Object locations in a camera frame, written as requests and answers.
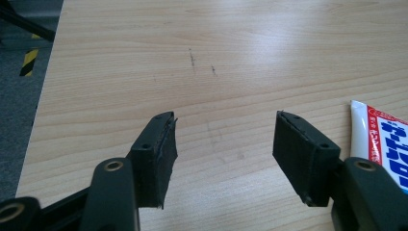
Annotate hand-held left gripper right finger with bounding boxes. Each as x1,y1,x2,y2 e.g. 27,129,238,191
272,110,342,207

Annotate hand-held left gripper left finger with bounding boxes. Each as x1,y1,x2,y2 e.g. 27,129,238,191
126,111,178,210

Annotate white toothpaste tube red label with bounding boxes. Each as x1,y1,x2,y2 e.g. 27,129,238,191
349,99,408,195

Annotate yellow black hazard tape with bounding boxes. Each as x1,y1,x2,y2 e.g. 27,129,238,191
19,33,42,77

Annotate black metal stand leg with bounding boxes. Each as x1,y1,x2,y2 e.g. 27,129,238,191
0,0,56,42

